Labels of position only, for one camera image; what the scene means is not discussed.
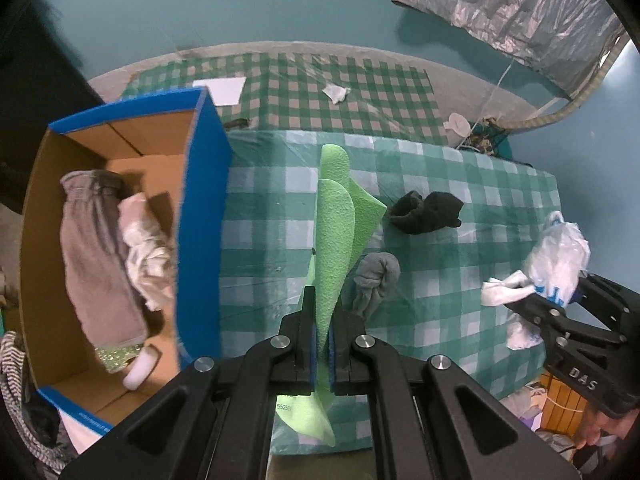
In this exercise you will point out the grey sock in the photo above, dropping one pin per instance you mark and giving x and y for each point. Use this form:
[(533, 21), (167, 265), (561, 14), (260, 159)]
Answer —
[(377, 274)]

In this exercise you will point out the sparkly green scrubbing cloth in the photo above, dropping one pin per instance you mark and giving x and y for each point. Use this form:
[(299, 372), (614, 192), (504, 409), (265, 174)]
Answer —
[(115, 360)]

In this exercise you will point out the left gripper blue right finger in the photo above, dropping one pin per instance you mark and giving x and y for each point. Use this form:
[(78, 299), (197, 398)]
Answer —
[(339, 348)]

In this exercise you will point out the crumpled white tissue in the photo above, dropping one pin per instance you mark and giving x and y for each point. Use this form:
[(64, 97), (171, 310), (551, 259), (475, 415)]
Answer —
[(335, 93)]

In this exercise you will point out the teal checkered tablecloth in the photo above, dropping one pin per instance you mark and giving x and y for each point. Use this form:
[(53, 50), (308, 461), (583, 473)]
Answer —
[(435, 307)]

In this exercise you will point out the blue cardboard box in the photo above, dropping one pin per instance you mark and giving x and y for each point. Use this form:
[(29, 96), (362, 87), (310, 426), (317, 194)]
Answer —
[(172, 147)]

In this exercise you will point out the silver foil sheet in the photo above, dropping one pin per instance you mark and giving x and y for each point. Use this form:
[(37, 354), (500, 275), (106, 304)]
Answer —
[(563, 40)]

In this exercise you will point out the white paper sheet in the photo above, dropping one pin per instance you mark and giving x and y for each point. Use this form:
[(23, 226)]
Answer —
[(225, 91)]

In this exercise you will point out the orange wooden crate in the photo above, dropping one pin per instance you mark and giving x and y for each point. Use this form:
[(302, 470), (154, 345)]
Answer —
[(560, 405)]

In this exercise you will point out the light green microfiber cloth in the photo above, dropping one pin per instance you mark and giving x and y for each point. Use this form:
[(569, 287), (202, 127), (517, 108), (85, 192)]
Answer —
[(346, 217)]

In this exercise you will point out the green beige checkered cloth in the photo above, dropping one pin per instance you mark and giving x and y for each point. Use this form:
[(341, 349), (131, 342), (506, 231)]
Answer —
[(283, 91)]

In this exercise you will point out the white blue plastic bag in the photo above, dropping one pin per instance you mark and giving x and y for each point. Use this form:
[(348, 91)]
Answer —
[(551, 269)]

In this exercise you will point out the black knit glove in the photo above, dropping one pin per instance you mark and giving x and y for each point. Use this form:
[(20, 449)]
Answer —
[(414, 214)]

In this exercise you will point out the person's right hand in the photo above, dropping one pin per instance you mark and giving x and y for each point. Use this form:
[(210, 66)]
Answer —
[(594, 423)]

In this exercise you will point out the white crumpled cloth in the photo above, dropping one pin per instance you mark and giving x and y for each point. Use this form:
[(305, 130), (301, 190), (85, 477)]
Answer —
[(149, 263)]

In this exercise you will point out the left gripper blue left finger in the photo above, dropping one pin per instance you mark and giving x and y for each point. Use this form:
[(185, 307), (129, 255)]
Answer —
[(307, 341)]

